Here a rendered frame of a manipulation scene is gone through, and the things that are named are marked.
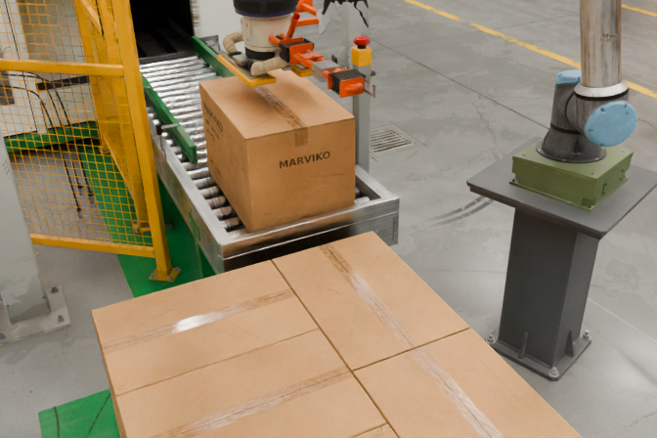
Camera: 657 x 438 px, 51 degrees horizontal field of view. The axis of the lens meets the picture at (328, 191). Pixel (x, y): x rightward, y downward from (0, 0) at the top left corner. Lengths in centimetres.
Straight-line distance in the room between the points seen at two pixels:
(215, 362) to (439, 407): 62
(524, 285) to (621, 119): 78
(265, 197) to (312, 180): 18
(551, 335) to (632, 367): 37
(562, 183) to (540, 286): 47
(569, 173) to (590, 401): 89
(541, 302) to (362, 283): 74
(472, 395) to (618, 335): 127
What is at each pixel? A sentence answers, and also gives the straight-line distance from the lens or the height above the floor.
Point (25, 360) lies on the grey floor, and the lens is 304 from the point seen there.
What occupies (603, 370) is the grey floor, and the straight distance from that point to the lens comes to 289.
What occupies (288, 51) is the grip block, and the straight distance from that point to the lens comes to 225.
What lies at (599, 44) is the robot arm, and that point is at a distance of 213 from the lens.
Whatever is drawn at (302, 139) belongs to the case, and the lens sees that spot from 234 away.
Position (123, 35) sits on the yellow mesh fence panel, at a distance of 280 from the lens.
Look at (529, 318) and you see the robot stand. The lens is 273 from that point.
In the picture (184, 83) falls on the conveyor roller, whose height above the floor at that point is 55.
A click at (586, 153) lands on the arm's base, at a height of 89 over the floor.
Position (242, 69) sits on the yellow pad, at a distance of 246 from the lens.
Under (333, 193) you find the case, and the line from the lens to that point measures 248.
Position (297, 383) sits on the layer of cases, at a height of 54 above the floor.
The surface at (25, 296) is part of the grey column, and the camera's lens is 314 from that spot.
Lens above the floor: 189
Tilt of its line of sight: 29 degrees down
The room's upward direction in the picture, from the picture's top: 1 degrees counter-clockwise
